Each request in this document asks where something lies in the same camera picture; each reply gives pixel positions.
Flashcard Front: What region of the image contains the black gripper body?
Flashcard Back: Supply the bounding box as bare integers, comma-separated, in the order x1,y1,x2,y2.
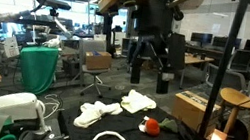
132,0,180,45

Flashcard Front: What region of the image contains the light green towel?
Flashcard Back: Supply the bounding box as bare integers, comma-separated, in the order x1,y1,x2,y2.
118,87,160,118

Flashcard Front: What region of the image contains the red plush toy green leaf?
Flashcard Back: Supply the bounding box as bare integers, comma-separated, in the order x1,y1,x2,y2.
137,113,181,140

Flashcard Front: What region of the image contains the small open cardboard box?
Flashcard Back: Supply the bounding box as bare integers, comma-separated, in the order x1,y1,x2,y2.
83,48,115,75

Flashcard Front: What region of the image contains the cardboard box black tape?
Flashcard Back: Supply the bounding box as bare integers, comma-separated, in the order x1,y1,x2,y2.
169,88,225,138

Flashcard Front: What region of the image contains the light wooden desk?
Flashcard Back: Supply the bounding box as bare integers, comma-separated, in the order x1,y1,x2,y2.
177,52,216,95

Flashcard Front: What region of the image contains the long dark office desk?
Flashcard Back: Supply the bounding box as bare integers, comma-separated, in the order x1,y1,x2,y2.
183,42,250,63

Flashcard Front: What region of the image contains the white towel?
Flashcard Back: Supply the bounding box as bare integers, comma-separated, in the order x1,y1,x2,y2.
72,96,125,135

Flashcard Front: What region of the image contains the paper sheet on whiteboard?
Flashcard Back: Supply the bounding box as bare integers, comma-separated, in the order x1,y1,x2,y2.
210,22,222,35

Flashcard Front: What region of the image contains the tall metal stand pole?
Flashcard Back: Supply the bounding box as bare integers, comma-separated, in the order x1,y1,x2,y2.
176,0,250,140

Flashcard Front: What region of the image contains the black crate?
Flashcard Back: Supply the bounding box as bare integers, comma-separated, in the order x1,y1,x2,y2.
59,54,83,79

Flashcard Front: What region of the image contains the grey mesh chair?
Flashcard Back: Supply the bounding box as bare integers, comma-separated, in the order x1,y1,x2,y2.
204,62,250,94
228,47,250,75

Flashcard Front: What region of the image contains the round wooden stool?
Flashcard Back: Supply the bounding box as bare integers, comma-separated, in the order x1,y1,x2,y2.
212,85,250,140

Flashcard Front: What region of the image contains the white crumpled object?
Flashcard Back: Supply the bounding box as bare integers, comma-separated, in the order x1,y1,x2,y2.
41,32,63,51

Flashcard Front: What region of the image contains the black round bucket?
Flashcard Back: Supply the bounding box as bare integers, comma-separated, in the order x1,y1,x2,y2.
218,115,250,140

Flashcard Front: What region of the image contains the green draped cloth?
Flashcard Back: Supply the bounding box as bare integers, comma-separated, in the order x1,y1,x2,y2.
13,42,62,99

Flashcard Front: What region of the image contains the black base clamp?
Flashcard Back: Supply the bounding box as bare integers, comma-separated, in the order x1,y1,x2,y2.
17,120,73,140

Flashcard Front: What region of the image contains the white paper sign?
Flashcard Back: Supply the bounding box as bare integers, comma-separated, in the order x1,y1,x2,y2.
0,34,24,61

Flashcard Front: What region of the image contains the green plastic piece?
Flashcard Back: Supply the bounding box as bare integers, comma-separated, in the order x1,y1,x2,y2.
0,116,21,140

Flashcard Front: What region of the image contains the white floor cable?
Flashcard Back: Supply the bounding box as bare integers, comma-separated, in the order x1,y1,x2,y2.
38,91,65,123

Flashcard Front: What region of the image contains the black stereo camera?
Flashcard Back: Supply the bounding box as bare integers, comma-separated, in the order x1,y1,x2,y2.
34,0,74,13

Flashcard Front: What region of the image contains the black camera boom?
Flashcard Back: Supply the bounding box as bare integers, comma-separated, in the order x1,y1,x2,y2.
0,0,98,47

